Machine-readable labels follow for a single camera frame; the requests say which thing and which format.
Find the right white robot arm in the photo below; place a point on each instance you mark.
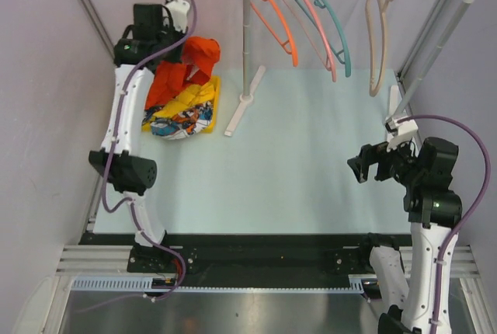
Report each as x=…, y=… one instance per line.
x=415, y=303

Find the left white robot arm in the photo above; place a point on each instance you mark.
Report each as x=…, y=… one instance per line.
x=158, y=31

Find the pink hanger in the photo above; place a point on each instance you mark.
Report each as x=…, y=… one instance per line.
x=309, y=9

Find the white slotted cable duct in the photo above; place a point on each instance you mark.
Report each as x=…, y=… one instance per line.
x=156, y=285

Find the beige hanger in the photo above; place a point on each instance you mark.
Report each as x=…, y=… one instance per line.
x=377, y=68

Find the yellow shorts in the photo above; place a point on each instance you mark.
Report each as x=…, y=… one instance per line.
x=191, y=96

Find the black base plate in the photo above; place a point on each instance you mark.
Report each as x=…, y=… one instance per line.
x=253, y=261

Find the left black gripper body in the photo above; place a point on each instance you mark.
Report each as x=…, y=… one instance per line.
x=169, y=36

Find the aluminium frame rail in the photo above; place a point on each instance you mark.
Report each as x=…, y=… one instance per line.
x=93, y=260

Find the teal hanger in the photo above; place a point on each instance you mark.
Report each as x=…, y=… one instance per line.
x=340, y=55

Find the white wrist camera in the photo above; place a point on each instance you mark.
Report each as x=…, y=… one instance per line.
x=399, y=131
x=178, y=11

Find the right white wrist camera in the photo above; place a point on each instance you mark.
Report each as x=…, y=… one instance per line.
x=399, y=131

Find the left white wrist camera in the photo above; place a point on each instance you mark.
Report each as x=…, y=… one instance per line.
x=178, y=11

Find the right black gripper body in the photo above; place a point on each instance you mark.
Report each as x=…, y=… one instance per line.
x=397, y=163

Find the comic print shorts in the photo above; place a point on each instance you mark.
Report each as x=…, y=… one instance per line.
x=171, y=124

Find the yellow plastic bin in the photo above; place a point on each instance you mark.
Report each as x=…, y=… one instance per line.
x=214, y=108

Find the orange shorts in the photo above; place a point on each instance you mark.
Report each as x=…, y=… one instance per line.
x=199, y=55

